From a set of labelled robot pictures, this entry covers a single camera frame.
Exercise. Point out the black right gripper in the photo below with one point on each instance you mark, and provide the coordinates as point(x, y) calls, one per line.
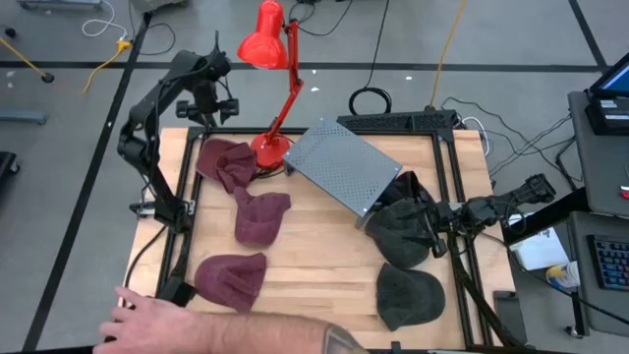
point(449, 215)

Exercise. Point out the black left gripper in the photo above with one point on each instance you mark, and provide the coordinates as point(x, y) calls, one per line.
point(206, 100)

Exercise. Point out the maroon baseball cap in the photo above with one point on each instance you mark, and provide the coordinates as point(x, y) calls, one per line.
point(223, 162)
point(228, 280)
point(258, 218)

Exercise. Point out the person's forearm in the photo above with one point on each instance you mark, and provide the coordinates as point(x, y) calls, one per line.
point(265, 334)

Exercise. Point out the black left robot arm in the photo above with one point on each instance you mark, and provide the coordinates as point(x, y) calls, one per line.
point(159, 192)

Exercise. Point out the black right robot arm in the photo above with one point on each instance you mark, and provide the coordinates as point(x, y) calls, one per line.
point(491, 209)

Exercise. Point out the red desk lamp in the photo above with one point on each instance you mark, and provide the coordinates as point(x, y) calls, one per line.
point(263, 46)

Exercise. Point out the white paper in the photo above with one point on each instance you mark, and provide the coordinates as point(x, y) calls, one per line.
point(538, 251)

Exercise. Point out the black metal beam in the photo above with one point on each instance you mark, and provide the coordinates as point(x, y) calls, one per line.
point(545, 216)

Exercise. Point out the grey perforated metal shelf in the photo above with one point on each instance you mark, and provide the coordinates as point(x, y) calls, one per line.
point(339, 162)

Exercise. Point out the black phone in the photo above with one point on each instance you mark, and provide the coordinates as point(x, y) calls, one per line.
point(510, 317)

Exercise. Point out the grey desk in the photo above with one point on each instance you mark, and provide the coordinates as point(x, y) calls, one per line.
point(577, 236)

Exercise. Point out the grey cart top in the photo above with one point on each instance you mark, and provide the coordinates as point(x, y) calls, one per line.
point(599, 172)

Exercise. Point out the grey flat object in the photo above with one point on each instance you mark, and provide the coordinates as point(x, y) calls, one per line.
point(59, 4)

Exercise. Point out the black keyboard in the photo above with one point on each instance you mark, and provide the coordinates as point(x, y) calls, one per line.
point(611, 263)

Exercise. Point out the grey floor bar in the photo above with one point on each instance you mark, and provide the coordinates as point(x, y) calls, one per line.
point(22, 117)

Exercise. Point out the black box with white labels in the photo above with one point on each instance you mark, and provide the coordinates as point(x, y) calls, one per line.
point(597, 123)

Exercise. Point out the black floor object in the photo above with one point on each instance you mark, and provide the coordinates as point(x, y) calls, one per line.
point(6, 164)

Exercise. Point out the person's hand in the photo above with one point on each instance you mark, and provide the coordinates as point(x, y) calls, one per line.
point(152, 327)

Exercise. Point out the laptop with blue screen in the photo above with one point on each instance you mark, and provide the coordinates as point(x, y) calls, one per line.
point(616, 78)

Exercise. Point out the black aluminium table frame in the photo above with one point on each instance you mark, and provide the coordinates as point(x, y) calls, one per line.
point(442, 135)

